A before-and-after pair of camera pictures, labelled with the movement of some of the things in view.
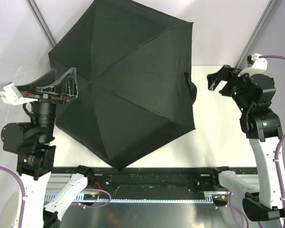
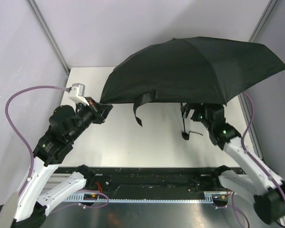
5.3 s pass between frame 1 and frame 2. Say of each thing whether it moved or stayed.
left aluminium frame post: stayed
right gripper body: moved
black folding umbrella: moved
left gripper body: moved
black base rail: stayed
